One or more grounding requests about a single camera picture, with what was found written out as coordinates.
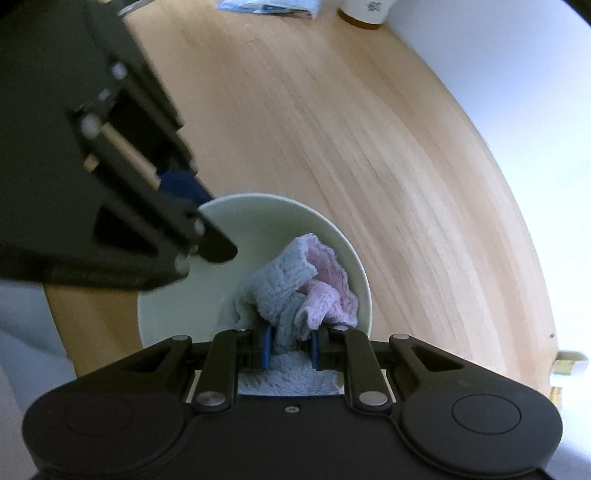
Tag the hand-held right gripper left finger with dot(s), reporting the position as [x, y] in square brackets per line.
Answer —
[266, 350]

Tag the brass metal fitting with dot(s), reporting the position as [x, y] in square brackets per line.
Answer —
[564, 363]

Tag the white paper cup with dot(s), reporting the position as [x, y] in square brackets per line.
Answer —
[367, 11]

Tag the blue plastic packet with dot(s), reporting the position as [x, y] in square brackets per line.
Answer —
[268, 7]

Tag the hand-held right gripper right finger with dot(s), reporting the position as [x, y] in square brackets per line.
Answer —
[315, 351]

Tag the grey and pink cloth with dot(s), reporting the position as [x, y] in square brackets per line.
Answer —
[281, 286]

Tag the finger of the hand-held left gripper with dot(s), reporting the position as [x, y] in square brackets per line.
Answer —
[182, 184]
[217, 247]

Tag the pale green bowl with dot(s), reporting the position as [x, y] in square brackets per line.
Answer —
[194, 295]

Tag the light grey garment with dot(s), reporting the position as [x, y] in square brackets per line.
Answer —
[23, 360]

